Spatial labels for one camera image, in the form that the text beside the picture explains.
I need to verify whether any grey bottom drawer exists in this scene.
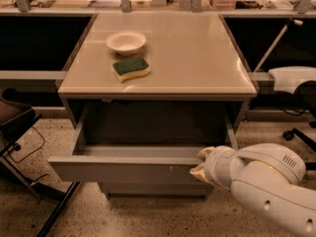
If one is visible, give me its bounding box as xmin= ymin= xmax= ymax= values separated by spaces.
xmin=98 ymin=182 xmax=213 ymax=197

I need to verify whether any green yellow sponge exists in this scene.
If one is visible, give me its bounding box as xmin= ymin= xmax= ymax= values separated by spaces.
xmin=113 ymin=56 xmax=150 ymax=83

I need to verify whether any white stick with black tip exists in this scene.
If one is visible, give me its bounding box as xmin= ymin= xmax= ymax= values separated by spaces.
xmin=253 ymin=18 xmax=303 ymax=72

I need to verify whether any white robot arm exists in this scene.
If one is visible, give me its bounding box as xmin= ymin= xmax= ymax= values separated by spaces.
xmin=190 ymin=143 xmax=316 ymax=237

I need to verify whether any black chair at left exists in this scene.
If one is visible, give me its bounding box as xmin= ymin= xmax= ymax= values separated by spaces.
xmin=0 ymin=88 xmax=78 ymax=237

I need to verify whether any white bowl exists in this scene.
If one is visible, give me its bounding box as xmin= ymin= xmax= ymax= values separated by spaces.
xmin=106 ymin=31 xmax=146 ymax=56

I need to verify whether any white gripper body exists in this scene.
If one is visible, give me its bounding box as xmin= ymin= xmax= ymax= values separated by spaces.
xmin=203 ymin=146 xmax=246 ymax=190

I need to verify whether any black office chair base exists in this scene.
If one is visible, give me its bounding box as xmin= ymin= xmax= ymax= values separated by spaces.
xmin=282 ymin=127 xmax=316 ymax=171

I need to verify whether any grey drawer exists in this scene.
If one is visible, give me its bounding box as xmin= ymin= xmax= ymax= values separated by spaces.
xmin=98 ymin=182 xmax=213 ymax=197
xmin=49 ymin=102 xmax=236 ymax=184

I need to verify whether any grey top drawer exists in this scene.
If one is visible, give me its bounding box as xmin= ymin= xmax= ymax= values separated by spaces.
xmin=49 ymin=102 xmax=236 ymax=184

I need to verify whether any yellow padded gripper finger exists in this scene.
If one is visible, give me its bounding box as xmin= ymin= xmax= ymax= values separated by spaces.
xmin=190 ymin=168 xmax=208 ymax=183
xmin=197 ymin=146 xmax=214 ymax=159

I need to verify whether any grey drawer cabinet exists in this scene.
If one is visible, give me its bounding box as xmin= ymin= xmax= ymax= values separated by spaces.
xmin=55 ymin=11 xmax=261 ymax=201

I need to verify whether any black floor cable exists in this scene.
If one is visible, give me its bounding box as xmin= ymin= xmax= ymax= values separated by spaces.
xmin=3 ymin=125 xmax=50 ymax=183

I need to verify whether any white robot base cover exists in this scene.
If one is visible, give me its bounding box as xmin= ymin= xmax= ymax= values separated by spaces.
xmin=269 ymin=66 xmax=316 ymax=94

